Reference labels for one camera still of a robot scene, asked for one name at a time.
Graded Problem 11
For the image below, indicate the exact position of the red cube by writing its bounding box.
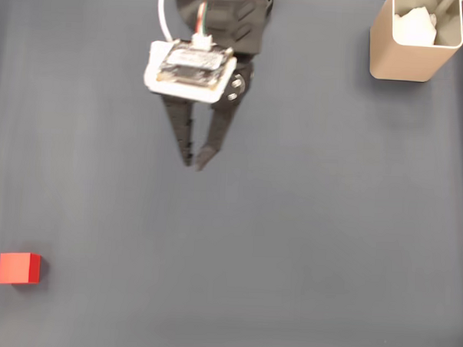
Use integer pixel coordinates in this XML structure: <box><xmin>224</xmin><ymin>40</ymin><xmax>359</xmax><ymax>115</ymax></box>
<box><xmin>0</xmin><ymin>251</ymin><xmax>43</xmax><ymax>286</ymax></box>

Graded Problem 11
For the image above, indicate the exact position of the beige open box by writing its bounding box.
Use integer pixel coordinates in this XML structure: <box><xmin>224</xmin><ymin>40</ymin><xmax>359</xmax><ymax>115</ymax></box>
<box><xmin>367</xmin><ymin>0</ymin><xmax>463</xmax><ymax>85</ymax></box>

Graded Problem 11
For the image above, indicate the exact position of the white crumpled tissue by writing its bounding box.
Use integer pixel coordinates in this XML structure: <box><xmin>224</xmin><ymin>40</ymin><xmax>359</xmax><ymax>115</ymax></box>
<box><xmin>392</xmin><ymin>5</ymin><xmax>440</xmax><ymax>48</ymax></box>

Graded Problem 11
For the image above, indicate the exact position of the black camera cable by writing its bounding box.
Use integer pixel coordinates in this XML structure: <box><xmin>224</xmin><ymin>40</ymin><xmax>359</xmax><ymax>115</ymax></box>
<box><xmin>196</xmin><ymin>0</ymin><xmax>212</xmax><ymax>41</ymax></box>

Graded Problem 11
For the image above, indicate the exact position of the white camera board mount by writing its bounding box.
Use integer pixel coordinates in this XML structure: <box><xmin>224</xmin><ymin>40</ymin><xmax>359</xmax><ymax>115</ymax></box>
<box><xmin>142</xmin><ymin>36</ymin><xmax>239</xmax><ymax>106</ymax></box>

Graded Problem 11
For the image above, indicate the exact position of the gripper servo ribbon cable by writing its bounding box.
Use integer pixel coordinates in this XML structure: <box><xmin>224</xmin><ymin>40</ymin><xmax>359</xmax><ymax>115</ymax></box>
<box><xmin>156</xmin><ymin>0</ymin><xmax>175</xmax><ymax>43</ymax></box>

